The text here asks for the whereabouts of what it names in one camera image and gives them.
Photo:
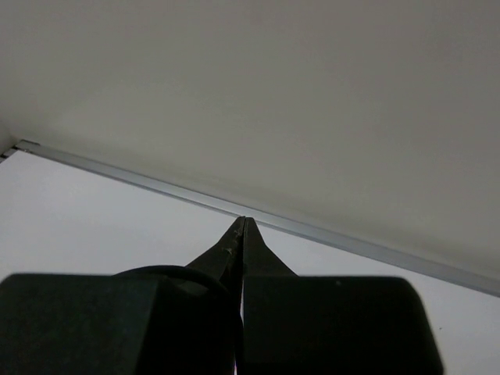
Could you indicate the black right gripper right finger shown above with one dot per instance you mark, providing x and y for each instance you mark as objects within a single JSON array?
[{"x": 330, "y": 324}]

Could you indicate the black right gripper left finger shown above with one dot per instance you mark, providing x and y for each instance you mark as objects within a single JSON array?
[{"x": 53, "y": 323}]

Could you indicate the aluminium table edge rail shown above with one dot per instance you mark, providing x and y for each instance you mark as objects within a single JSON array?
[{"x": 390, "y": 256}]

